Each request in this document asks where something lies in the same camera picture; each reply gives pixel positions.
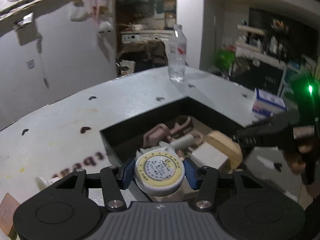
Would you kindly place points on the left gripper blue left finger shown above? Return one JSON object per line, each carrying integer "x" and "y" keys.
{"x": 113, "y": 180}

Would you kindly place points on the round yellow white tape measure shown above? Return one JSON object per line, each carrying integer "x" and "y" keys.
{"x": 159, "y": 173}

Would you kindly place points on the round wooden block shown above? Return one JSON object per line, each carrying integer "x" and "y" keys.
{"x": 227, "y": 146}

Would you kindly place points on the wooden block with clips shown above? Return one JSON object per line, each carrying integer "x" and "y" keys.
{"x": 7, "y": 209}

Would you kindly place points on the blue white tissue pack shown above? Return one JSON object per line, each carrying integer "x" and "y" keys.
{"x": 266, "y": 104}

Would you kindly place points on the clear plastic water bottle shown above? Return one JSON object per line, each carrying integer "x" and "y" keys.
{"x": 177, "y": 54}

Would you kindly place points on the green plastic bag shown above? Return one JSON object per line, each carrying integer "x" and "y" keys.
{"x": 224, "y": 59}

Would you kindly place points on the person's hand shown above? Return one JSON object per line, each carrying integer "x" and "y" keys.
{"x": 295, "y": 160}

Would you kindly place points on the grey round slotted tool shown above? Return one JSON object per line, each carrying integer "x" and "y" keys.
{"x": 143, "y": 151}

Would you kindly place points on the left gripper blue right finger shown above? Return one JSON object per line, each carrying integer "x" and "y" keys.
{"x": 204, "y": 180}

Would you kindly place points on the white power adapter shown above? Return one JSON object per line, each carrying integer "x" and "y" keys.
{"x": 208, "y": 155}

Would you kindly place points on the grey cylindrical case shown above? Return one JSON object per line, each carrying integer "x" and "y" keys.
{"x": 182, "y": 142}

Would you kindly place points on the black storage box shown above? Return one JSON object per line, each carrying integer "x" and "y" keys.
{"x": 165, "y": 123}

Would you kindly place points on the white suction cup holder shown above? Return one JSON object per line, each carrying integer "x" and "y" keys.
{"x": 42, "y": 183}

